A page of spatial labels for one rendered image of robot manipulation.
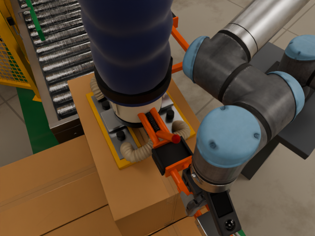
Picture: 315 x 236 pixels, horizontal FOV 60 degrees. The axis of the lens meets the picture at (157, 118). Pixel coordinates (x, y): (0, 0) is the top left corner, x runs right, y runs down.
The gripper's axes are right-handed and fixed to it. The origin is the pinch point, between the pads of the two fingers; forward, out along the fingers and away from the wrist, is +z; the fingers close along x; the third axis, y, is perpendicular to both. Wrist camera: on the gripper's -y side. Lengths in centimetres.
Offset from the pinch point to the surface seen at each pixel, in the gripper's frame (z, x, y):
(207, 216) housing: -2.1, 0.8, -2.4
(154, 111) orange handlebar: -1.7, -0.8, 32.0
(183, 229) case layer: 52, -1, 5
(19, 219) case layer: 52, 62, 40
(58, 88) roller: 53, 28, 106
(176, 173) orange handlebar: -1.6, 2.6, 11.0
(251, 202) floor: 107, -58, 9
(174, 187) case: 12.4, 1.9, 12.0
